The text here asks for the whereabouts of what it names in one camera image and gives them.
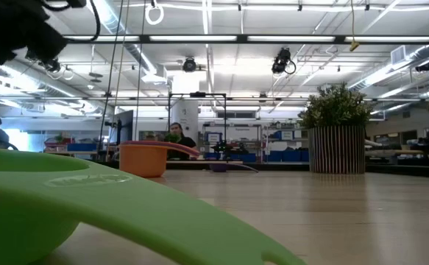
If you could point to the background workbench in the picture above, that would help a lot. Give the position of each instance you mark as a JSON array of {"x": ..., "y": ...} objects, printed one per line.
[{"x": 401, "y": 151}]

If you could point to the background storage shelf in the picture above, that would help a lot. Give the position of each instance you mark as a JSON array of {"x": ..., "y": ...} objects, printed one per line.
[{"x": 236, "y": 132}]

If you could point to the orange measuring cup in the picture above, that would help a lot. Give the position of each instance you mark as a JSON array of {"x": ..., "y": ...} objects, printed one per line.
[{"x": 142, "y": 162}]

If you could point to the black monitor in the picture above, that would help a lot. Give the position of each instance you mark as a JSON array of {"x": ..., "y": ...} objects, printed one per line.
[{"x": 126, "y": 127}]

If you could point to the small navy measuring cup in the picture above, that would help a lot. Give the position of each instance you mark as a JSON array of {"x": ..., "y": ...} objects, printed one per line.
[{"x": 219, "y": 168}]

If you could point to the round black ceiling camera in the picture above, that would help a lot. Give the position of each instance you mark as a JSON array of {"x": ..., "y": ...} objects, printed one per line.
[{"x": 189, "y": 65}]

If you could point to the red measuring cup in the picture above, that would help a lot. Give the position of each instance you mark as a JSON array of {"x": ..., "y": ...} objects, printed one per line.
[{"x": 177, "y": 146}]

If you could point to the green measuring cup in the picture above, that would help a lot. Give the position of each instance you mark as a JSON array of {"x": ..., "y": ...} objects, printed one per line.
[{"x": 89, "y": 206}]

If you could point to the potted plant in striped pot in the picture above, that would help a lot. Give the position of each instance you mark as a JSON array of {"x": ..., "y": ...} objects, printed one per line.
[{"x": 337, "y": 147}]

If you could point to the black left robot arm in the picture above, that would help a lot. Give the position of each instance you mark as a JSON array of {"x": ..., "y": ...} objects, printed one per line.
[{"x": 8, "y": 33}]

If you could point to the blue storage bin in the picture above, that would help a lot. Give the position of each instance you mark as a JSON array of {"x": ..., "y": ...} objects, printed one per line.
[
  {"x": 287, "y": 156},
  {"x": 81, "y": 147}
]

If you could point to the black overhead light bar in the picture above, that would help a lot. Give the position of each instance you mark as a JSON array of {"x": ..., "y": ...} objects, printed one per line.
[{"x": 242, "y": 38}]

